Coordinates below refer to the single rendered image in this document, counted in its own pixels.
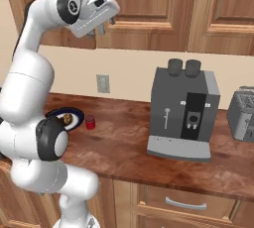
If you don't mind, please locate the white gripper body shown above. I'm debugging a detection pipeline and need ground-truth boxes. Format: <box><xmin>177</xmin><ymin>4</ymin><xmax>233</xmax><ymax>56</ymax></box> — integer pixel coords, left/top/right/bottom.
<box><xmin>68</xmin><ymin>0</ymin><xmax>121</xmax><ymax>39</ymax></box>

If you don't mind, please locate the dark blue plate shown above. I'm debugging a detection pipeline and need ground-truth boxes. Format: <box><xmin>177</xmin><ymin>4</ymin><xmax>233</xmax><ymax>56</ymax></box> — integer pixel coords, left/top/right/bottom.
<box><xmin>46</xmin><ymin>106</ymin><xmax>85</xmax><ymax>132</ymax></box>

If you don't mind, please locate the brown bread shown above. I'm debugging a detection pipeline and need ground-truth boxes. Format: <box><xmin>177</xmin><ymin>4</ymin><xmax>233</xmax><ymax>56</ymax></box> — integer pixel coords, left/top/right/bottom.
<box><xmin>63</xmin><ymin>113</ymin><xmax>74</xmax><ymax>125</ymax></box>

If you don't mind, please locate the red jam jar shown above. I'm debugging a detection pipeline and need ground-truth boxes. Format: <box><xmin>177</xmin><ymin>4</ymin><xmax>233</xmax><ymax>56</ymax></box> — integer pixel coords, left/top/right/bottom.
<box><xmin>84</xmin><ymin>115</ymin><xmax>97</xmax><ymax>131</ymax></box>

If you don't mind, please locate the grey coffee machine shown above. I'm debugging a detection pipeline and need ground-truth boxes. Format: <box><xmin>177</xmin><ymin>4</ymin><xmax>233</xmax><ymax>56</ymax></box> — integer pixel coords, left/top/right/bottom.
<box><xmin>146</xmin><ymin>57</ymin><xmax>221</xmax><ymax>164</ymax></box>

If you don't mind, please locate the grey toaster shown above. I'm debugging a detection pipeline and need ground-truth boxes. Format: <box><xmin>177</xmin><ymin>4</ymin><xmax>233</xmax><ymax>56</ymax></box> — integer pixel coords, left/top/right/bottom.
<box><xmin>225</xmin><ymin>85</ymin><xmax>254</xmax><ymax>144</ymax></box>

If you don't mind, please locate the wooden drawer front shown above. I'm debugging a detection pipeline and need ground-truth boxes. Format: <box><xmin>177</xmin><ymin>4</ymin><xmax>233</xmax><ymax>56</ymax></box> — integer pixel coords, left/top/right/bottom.
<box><xmin>144</xmin><ymin>184</ymin><xmax>238</xmax><ymax>220</ymax></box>

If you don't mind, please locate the wooden wall cabinet door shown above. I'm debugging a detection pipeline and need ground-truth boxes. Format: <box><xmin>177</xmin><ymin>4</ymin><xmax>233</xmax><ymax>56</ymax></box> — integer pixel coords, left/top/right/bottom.
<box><xmin>2</xmin><ymin>0</ymin><xmax>97</xmax><ymax>51</ymax></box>
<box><xmin>187</xmin><ymin>0</ymin><xmax>254</xmax><ymax>57</ymax></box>
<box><xmin>94</xmin><ymin>0</ymin><xmax>196</xmax><ymax>54</ymax></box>

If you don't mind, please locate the grey wall outlet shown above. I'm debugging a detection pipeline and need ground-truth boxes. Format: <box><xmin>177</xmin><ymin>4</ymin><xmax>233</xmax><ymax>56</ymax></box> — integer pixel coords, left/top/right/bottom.
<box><xmin>95</xmin><ymin>73</ymin><xmax>111</xmax><ymax>94</ymax></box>

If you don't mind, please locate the grey drawer handle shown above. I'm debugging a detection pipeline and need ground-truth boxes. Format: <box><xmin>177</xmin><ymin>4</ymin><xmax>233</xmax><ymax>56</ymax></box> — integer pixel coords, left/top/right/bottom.
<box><xmin>165</xmin><ymin>195</ymin><xmax>208</xmax><ymax>211</ymax></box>

